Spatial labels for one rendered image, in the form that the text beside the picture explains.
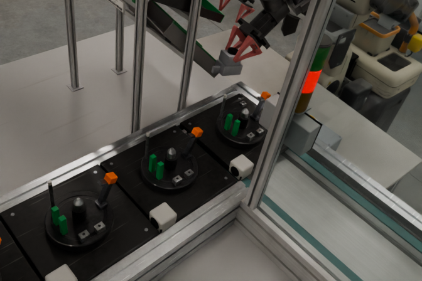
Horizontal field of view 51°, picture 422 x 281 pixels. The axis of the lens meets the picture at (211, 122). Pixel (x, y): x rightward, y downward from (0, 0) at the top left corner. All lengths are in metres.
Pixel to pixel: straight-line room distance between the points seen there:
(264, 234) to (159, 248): 0.26
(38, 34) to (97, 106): 2.00
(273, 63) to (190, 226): 0.90
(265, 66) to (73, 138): 0.78
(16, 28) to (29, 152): 2.22
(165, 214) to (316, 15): 0.53
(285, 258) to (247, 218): 0.13
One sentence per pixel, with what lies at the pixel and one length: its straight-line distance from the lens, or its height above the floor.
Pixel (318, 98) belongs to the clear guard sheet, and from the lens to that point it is 0.81.
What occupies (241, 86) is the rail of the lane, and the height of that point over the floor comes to 0.96.
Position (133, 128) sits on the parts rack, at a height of 0.94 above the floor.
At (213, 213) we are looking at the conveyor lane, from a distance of 1.04.
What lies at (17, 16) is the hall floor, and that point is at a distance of 3.60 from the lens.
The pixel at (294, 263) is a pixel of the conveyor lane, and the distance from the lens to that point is 1.07.
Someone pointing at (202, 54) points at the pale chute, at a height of 1.09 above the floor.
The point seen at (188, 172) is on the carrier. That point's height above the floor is 1.01.
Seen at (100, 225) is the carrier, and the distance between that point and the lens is 0.96.
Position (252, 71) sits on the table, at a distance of 1.66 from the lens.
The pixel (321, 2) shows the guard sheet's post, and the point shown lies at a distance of 0.74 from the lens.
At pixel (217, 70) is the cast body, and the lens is 1.22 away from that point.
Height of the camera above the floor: 1.80
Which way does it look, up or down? 42 degrees down
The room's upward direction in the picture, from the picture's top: 12 degrees clockwise
